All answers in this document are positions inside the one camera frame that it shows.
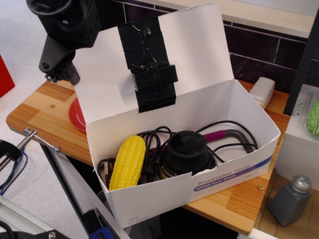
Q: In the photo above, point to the red plastic plate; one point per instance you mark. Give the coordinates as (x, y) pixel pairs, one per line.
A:
(76, 116)

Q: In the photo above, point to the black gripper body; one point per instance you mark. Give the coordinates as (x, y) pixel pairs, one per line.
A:
(70, 25)

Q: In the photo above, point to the white disposable mask box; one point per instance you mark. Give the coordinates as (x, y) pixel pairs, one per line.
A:
(207, 95)

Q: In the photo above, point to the red box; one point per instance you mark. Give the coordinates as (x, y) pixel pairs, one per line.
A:
(6, 81)

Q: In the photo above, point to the dark brick backsplash panel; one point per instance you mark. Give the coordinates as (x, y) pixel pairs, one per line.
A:
(262, 41)

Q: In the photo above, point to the metal table clamp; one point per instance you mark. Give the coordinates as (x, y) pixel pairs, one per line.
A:
(10, 152)

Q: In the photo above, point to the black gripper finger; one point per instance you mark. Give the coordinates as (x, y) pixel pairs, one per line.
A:
(72, 74)

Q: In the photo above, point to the grey salt shaker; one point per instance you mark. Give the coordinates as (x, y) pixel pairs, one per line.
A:
(290, 202)

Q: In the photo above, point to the green toy vegetable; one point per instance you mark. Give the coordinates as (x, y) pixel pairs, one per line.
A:
(312, 121)

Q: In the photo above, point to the yellow toy corn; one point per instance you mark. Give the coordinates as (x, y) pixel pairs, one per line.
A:
(128, 164)

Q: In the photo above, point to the purple grey handle tool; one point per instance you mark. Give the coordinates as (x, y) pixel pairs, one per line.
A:
(233, 133)

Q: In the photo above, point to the black cup-shaped device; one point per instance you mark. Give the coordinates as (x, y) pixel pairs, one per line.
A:
(186, 152)

